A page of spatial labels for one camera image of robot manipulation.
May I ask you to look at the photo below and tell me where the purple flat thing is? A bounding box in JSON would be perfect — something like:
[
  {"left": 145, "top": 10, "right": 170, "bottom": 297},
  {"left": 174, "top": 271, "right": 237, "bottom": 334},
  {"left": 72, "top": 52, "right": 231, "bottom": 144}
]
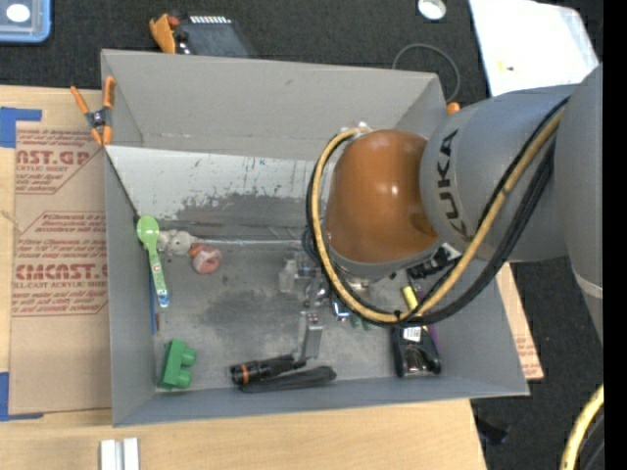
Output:
[{"left": 413, "top": 286, "right": 443, "bottom": 353}]

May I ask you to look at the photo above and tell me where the black tool with white label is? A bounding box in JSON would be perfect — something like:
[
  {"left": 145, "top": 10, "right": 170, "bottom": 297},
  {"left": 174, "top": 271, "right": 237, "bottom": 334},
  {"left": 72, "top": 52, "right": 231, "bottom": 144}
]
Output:
[{"left": 390, "top": 324, "right": 443, "bottom": 380}]

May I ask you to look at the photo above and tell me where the brown cardboard board, red print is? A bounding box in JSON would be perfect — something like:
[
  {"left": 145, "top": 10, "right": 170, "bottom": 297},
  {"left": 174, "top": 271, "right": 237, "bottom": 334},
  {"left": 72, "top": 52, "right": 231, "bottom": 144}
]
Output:
[{"left": 0, "top": 84, "right": 546, "bottom": 423}]

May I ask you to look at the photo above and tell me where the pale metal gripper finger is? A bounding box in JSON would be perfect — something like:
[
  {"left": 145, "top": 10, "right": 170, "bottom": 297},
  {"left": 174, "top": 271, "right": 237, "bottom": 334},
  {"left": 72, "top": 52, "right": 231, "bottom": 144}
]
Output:
[
  {"left": 296, "top": 309, "right": 325, "bottom": 361},
  {"left": 278, "top": 257, "right": 302, "bottom": 295}
]

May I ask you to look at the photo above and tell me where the pink and orange toy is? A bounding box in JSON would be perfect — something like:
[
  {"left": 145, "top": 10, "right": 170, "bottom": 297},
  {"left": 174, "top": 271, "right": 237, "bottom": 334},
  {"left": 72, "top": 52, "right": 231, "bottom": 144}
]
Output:
[{"left": 189, "top": 242, "right": 223, "bottom": 275}]

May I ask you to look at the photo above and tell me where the white toy animal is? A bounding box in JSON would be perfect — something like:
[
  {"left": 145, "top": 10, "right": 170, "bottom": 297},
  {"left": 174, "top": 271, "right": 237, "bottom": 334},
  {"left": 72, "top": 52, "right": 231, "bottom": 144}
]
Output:
[{"left": 158, "top": 229, "right": 200, "bottom": 259}]

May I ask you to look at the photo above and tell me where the green toy brick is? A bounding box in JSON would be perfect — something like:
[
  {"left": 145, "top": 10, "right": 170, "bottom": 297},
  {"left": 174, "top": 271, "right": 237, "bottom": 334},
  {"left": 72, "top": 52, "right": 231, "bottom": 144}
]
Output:
[{"left": 157, "top": 338, "right": 198, "bottom": 392}]

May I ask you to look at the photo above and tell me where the green plastic spoon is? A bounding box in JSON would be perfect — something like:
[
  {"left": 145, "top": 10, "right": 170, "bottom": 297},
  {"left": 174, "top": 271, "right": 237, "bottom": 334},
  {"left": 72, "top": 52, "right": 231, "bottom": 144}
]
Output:
[{"left": 135, "top": 214, "right": 171, "bottom": 309}]

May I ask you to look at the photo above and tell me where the black flashlight with orange ring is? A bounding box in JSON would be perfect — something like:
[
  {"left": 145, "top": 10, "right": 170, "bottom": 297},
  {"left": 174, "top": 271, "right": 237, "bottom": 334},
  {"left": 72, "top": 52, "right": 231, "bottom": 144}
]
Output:
[{"left": 229, "top": 354, "right": 308, "bottom": 387}]

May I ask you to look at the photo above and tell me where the grey metal bin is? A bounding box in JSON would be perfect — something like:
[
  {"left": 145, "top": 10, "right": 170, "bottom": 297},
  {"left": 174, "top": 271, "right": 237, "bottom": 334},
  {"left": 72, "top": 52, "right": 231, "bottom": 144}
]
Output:
[{"left": 100, "top": 49, "right": 532, "bottom": 428}]

